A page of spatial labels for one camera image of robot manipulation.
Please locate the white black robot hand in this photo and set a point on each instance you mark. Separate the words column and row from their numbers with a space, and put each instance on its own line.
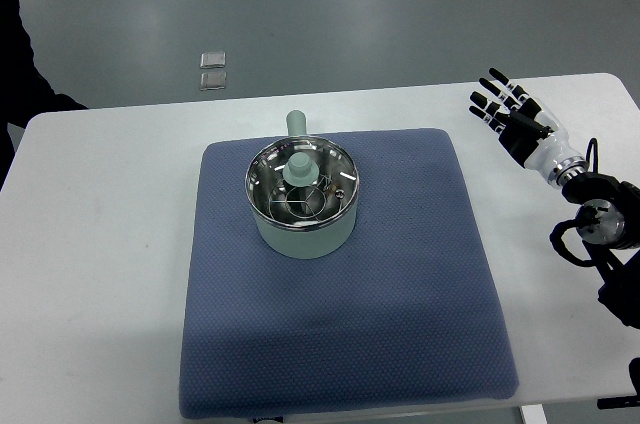
column 529, row 132

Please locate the glass lid green knob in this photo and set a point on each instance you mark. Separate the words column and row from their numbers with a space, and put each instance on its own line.
column 302, row 161

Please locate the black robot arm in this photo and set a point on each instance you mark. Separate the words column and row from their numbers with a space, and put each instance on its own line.
column 607, row 220

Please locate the mint green steel pot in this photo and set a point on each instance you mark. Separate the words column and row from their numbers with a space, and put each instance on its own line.
column 306, row 244

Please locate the blue textured cushion mat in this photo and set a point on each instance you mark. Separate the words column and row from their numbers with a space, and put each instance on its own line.
column 404, row 312

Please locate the black table control panel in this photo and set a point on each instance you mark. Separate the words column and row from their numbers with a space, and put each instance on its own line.
column 618, row 402

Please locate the upper metal floor plate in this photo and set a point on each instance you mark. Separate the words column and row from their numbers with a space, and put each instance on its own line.
column 213, row 59

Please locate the person in black clothing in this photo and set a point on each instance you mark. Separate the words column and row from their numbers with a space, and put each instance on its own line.
column 25, row 93

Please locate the wire steaming rack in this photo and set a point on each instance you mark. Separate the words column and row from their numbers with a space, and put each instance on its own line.
column 289, row 203

